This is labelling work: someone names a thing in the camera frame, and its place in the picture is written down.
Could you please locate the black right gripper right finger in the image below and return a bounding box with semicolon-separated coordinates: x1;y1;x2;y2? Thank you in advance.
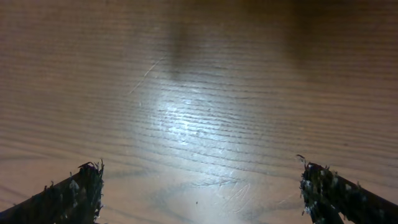
297;154;397;224

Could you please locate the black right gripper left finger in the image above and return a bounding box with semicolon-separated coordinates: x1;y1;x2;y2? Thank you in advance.
1;161;104;224

